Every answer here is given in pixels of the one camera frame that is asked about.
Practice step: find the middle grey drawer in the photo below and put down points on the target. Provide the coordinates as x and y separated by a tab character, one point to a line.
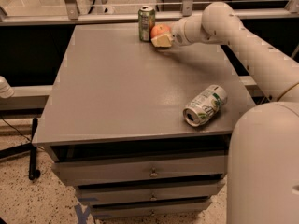
153	193

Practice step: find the white object at left edge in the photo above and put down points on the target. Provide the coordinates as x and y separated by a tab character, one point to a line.
6	90

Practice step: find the red orange apple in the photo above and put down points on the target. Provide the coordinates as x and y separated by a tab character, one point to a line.
159	30

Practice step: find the metal railing frame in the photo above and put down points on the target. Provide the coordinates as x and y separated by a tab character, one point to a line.
38	12

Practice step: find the grey drawer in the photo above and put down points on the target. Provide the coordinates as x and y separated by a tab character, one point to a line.
153	193
150	208
82	173

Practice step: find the upright green soda can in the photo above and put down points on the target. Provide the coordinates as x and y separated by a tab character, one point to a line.
146	21

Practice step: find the top grey drawer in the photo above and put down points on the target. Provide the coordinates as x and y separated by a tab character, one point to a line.
82	173

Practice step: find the blue tape mark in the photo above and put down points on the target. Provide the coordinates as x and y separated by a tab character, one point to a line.
83	213

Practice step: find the white green can lying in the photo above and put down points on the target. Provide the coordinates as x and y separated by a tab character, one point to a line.
205	105

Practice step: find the bottom grey drawer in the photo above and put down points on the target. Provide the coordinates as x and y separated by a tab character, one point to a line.
150	208

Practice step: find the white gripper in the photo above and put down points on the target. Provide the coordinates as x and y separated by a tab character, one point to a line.
178	33

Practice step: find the grey drawer cabinet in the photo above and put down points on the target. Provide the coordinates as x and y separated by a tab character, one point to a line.
117	97

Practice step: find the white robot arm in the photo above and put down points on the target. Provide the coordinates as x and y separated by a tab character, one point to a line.
263	160

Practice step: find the black tripod stand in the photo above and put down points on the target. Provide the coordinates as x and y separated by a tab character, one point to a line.
33	172

